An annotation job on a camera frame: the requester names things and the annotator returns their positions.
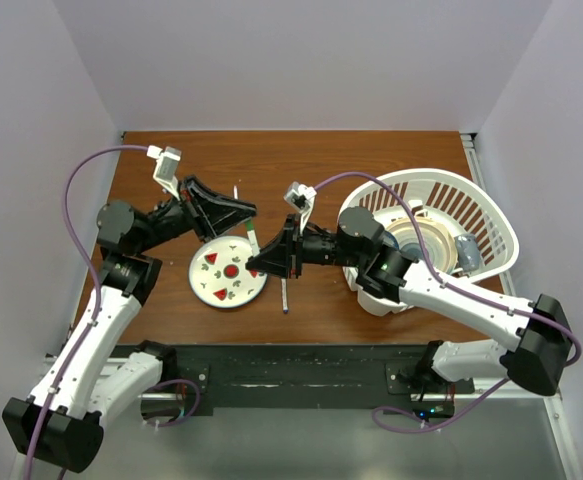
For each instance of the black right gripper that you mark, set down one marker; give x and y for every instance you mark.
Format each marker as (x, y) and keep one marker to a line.
(280, 258)

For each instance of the grey cup in basket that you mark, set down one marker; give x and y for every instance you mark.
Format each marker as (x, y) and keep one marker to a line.
(468, 252)

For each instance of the white pen with printed text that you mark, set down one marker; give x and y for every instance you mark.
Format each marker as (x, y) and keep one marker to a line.
(284, 296)

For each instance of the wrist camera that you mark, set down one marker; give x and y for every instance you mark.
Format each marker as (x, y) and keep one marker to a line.
(302, 198)
(166, 164)

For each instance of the watermelon pattern plate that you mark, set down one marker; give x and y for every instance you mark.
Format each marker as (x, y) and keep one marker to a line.
(218, 275)

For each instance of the white plastic basket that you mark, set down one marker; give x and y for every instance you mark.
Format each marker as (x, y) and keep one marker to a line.
(451, 200)

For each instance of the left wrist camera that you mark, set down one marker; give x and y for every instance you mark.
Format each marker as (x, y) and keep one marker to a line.
(166, 164)

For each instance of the beige stacked plates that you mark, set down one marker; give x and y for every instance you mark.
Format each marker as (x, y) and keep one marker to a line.
(438, 241)

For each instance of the green-end white pen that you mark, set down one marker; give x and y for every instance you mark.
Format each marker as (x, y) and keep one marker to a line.
(252, 237)

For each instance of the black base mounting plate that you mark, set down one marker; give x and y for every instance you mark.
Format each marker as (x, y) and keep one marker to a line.
(293, 376)

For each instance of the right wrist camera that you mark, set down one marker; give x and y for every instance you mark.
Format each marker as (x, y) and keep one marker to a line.
(302, 198)

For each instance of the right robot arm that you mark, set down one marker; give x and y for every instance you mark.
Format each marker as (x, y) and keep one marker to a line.
(527, 342)

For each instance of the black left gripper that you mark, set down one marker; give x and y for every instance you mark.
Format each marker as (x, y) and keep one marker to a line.
(209, 212)

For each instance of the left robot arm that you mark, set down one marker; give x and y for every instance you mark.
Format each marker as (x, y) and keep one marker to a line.
(63, 420)

